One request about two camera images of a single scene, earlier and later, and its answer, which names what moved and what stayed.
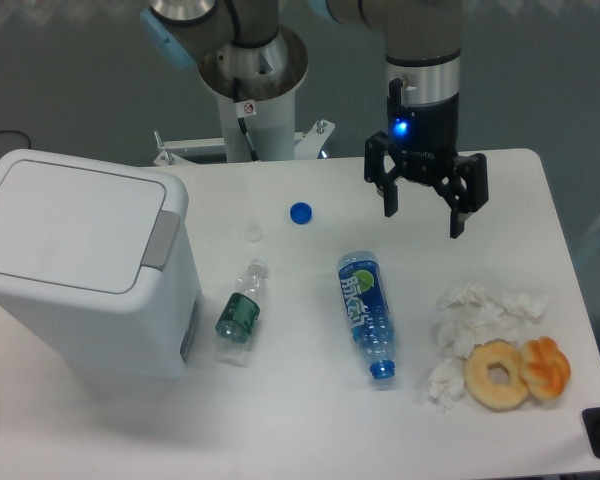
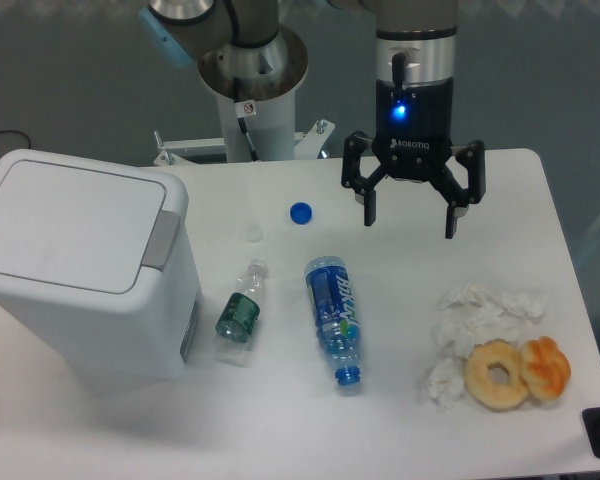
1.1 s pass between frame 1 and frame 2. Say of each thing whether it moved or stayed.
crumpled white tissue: stayed
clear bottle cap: stayed
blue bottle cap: stayed
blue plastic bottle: moved
